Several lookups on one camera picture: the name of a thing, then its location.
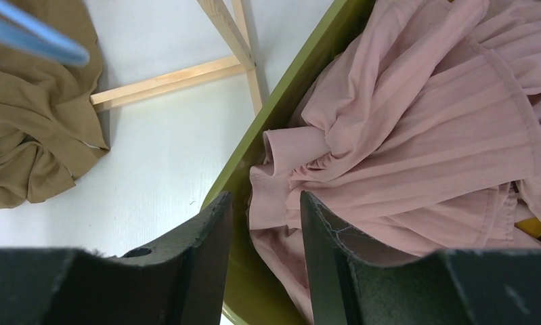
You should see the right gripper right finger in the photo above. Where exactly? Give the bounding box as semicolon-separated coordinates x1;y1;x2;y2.
300;192;541;324

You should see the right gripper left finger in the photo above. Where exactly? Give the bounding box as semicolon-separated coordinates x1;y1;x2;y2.
0;192;233;324

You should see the yellow jacket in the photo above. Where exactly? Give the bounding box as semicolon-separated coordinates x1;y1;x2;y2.
515;217;541;239

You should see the pink pleated skirt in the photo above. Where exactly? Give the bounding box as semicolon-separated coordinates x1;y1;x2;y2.
265;1;541;323

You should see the blue wire hanger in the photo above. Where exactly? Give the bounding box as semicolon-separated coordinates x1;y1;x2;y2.
0;1;90;66

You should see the olive green plastic basket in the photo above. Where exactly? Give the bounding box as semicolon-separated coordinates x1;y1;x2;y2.
205;0;374;324

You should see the tan brown garment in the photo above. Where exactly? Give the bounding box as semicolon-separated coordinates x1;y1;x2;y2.
0;1;109;209

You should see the wooden clothes rack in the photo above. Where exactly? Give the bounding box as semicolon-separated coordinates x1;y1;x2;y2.
90;0;263;114

